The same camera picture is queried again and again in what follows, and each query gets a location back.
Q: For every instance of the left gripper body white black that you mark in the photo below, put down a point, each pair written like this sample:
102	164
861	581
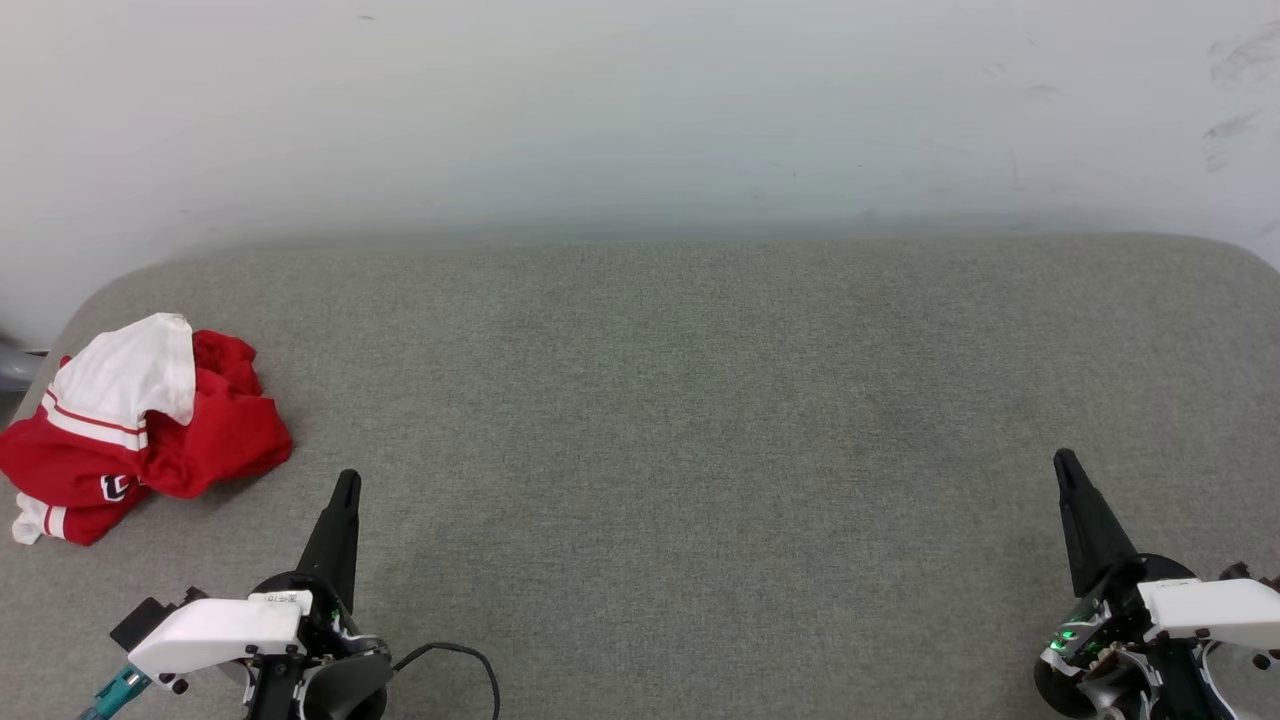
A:
215	632

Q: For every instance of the red and white jersey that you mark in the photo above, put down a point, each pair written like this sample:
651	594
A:
200	430

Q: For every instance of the dark right wrist camera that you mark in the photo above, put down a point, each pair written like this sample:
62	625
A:
1245	574

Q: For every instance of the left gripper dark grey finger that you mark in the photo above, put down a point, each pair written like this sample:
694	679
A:
335	540

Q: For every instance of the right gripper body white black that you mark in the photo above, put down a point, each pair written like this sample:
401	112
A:
1210	608

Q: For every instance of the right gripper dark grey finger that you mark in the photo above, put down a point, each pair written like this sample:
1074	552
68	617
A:
1092	530

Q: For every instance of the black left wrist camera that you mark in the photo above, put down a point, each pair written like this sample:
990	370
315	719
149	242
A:
150	617

